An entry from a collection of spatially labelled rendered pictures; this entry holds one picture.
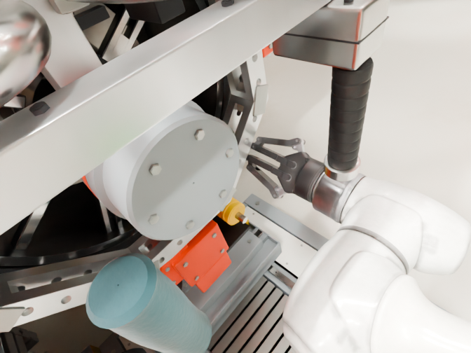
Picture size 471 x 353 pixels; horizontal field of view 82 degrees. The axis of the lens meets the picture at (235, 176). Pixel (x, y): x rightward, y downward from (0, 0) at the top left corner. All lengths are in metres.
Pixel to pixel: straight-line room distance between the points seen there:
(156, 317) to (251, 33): 0.33
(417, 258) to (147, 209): 0.34
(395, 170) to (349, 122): 1.14
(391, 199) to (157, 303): 0.34
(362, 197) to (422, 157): 1.10
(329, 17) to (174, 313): 0.38
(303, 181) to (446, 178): 1.04
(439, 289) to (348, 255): 0.82
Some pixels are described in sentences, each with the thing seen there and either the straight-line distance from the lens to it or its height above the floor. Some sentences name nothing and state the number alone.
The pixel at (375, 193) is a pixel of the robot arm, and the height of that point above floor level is 0.69.
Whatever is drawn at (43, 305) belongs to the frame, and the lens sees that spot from 0.47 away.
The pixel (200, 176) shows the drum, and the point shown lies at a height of 0.85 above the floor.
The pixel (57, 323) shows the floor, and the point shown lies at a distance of 1.43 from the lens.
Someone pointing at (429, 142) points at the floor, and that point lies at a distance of 1.61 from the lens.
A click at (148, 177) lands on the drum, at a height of 0.89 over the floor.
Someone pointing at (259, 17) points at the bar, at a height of 0.97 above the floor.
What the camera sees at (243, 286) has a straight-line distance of 0.94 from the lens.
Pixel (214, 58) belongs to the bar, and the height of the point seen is 0.96.
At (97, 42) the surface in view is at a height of 0.90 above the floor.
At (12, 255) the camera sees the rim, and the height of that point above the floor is 0.74.
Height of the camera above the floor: 1.03
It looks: 46 degrees down
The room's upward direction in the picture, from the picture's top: 18 degrees counter-clockwise
